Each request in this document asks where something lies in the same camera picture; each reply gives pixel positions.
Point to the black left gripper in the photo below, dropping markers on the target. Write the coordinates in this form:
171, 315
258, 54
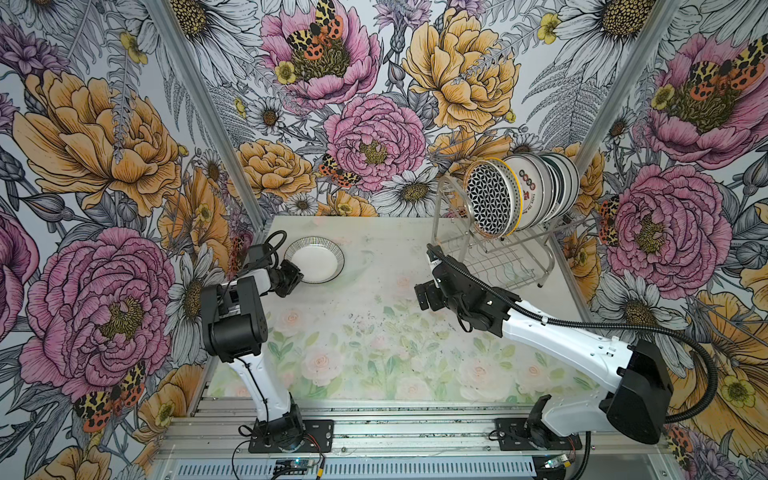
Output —
295, 278

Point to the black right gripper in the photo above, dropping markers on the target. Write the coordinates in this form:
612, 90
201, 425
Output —
431, 289

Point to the black striped rim plate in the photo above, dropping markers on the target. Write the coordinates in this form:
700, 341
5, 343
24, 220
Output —
320, 260

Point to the chrome wire dish rack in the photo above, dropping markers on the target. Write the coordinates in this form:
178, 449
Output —
512, 262

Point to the black geometric pattern plate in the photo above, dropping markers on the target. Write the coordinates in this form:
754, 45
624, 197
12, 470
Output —
488, 199

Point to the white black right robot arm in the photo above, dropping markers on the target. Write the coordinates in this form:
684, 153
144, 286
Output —
634, 389

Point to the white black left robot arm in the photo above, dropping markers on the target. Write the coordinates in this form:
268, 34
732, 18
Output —
235, 330

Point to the yellow rim dotted plate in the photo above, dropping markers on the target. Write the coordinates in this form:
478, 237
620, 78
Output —
515, 192

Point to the green rim printed plate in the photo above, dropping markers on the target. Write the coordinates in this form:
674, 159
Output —
530, 172

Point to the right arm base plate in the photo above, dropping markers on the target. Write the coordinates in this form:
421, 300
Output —
515, 434

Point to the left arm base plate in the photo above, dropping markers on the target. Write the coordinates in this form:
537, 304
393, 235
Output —
285, 436

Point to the aluminium mounting rail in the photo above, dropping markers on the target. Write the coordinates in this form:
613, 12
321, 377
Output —
368, 440

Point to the left aluminium corner post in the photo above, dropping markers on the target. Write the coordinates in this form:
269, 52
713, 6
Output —
185, 62

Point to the aluminium corner post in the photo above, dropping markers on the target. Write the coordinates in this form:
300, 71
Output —
185, 62
644, 48

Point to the right aluminium corner post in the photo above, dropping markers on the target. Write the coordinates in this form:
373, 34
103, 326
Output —
644, 48

